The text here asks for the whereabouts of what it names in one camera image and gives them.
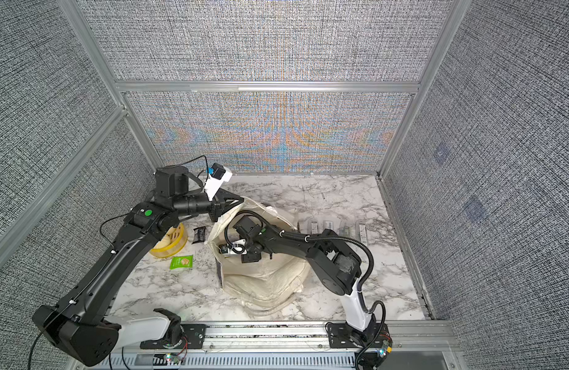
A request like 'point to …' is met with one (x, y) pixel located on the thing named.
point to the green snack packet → (180, 262)
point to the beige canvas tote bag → (259, 287)
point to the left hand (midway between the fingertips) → (244, 196)
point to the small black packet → (199, 234)
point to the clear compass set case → (314, 227)
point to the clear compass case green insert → (344, 231)
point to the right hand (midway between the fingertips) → (243, 239)
